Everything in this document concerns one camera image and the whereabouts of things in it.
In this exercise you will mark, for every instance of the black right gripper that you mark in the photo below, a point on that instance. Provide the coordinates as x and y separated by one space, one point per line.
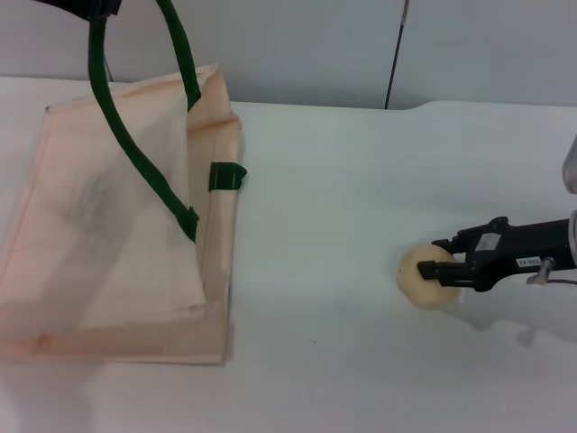
523 245

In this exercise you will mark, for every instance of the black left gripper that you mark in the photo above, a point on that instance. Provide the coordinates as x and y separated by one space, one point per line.
76 6

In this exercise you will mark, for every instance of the round egg yolk pastry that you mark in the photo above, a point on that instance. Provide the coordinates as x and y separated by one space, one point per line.
428 295

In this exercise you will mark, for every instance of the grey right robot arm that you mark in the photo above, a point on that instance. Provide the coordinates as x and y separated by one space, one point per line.
572 171

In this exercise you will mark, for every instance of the black vertical wall strip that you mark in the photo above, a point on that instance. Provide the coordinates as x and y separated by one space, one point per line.
393 67

